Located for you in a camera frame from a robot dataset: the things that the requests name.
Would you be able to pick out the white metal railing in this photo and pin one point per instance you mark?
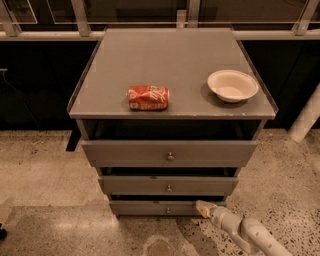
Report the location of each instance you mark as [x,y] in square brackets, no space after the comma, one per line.
[89,19]

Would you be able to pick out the grey top drawer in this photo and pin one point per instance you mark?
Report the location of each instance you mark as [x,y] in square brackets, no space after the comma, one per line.
[168,153]

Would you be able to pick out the grey drawer cabinet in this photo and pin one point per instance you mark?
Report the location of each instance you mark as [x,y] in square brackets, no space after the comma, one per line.
[180,60]

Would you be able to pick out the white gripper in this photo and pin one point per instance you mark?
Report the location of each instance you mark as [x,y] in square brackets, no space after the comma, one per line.
[220,214]

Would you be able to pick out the dark object at floor edge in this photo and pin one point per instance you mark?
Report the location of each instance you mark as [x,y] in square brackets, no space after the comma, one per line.
[3,233]

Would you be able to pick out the white paper bowl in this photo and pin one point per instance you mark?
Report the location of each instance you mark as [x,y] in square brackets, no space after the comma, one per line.
[232,86]

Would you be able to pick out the grey drawer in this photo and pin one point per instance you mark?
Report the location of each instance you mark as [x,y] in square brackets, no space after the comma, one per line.
[167,185]
[154,208]
[168,153]

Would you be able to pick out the grey bottom drawer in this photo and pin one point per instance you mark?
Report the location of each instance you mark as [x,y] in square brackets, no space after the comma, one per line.
[154,208]

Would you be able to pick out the crushed orange soda can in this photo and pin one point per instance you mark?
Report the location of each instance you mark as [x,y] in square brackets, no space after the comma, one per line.
[148,98]

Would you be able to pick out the grey middle drawer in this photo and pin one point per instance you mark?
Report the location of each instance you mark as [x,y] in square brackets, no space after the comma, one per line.
[167,185]

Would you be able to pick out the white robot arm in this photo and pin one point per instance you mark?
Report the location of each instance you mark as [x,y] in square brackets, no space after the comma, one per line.
[248,234]

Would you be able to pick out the white diagonal post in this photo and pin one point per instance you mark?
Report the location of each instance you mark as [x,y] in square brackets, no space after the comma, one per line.
[307,117]

